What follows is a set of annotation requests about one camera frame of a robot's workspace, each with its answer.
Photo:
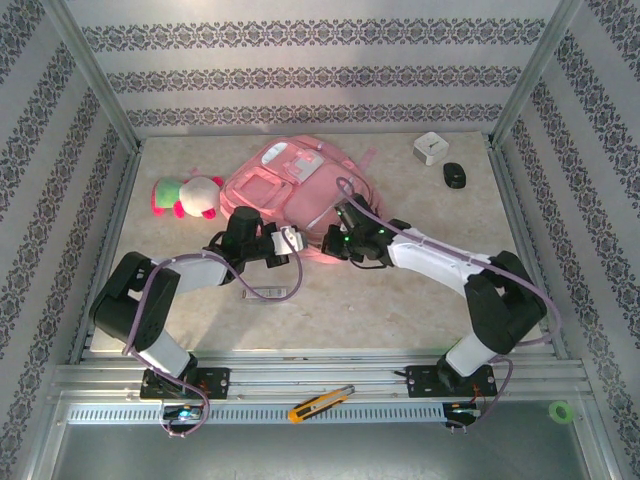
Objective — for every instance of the white pink green plush toy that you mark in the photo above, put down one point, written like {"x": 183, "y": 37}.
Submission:
{"x": 195, "y": 197}

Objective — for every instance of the yellow utility knife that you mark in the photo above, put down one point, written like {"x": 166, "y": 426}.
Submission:
{"x": 320, "y": 404}

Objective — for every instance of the green tape roll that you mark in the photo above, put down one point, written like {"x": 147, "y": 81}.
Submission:
{"x": 561, "y": 412}

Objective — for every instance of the pink school backpack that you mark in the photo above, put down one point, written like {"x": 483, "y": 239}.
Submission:
{"x": 310, "y": 195}

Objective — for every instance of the silver pen case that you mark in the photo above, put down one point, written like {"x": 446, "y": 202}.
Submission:
{"x": 267, "y": 293}

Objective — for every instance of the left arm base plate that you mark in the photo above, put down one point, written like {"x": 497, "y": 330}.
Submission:
{"x": 215, "y": 382}

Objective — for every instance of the green-lit circuit board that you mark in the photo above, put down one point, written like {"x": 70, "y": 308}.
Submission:
{"x": 462, "y": 409}
{"x": 182, "y": 413}

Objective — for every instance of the aluminium corner post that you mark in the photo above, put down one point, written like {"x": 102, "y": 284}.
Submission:
{"x": 535, "y": 70}
{"x": 95, "y": 75}

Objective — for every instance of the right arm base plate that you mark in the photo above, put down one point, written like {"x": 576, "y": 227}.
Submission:
{"x": 420, "y": 380}

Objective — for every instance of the black computer mouse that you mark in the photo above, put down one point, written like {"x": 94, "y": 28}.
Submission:
{"x": 454, "y": 175}

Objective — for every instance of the white square alarm clock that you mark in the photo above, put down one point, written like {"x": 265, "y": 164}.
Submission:
{"x": 429, "y": 146}

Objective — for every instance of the aluminium side rail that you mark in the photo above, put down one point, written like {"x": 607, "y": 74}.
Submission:
{"x": 112, "y": 240}
{"x": 525, "y": 240}

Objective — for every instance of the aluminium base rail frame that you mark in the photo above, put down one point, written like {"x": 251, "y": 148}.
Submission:
{"x": 300, "y": 375}

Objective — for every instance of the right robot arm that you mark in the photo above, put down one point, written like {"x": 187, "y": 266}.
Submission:
{"x": 440, "y": 260}

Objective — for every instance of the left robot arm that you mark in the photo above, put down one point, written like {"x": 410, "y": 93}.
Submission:
{"x": 195, "y": 272}

